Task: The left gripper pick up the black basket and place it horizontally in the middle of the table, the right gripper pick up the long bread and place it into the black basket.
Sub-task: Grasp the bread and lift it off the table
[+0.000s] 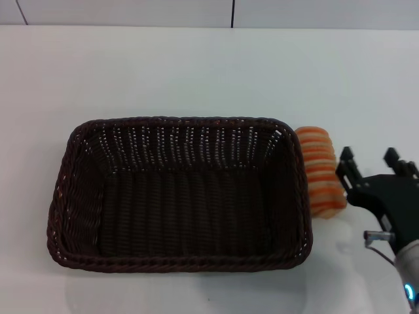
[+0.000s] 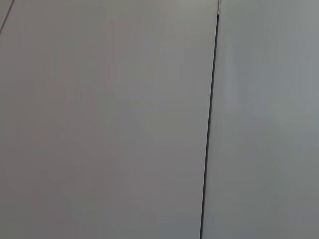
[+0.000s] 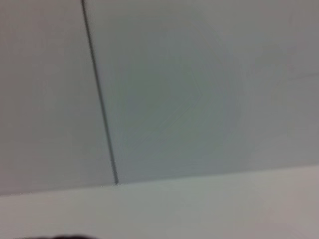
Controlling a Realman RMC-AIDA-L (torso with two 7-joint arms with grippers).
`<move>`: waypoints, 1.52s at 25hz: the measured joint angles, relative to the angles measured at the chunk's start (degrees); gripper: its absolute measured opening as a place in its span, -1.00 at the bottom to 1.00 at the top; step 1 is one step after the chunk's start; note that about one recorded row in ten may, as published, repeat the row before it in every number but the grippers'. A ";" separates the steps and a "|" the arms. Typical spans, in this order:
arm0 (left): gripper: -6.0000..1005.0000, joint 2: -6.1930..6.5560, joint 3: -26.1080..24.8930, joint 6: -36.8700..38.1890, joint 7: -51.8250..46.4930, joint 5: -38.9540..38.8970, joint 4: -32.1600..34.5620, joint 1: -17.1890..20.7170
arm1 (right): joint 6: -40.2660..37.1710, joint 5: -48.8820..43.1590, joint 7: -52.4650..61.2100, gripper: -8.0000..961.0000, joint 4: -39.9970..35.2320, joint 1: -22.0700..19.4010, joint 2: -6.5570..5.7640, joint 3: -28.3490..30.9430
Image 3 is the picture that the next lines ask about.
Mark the dark brown woven wicker basket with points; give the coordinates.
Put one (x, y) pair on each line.
(72, 237)

